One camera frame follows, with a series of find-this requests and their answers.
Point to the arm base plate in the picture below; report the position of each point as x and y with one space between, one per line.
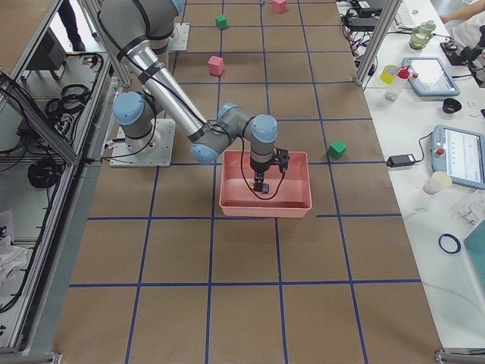
179 39
152 150

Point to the yellow push button switch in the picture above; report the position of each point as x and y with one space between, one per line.
262 187

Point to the pink foam cube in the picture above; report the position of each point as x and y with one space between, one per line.
215 65
279 6

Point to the black wrist camera, arm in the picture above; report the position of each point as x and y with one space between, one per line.
281 159

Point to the plastic cup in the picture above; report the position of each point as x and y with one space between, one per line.
438 181

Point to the aluminium frame post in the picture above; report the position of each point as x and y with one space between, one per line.
386 18

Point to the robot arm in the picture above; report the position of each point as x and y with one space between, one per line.
130 28

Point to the pink plastic bin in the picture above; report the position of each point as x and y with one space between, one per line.
283 196

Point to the yellow tape roll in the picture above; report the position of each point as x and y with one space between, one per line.
388 73

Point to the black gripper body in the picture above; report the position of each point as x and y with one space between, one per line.
260 166

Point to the black power adapter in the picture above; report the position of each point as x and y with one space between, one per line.
397 161
358 24

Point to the green water bottle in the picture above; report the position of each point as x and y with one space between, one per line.
421 35

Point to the teach pendant tablet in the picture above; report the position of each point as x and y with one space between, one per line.
433 79
460 154

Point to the green foam cube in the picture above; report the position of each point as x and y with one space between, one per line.
221 22
337 149

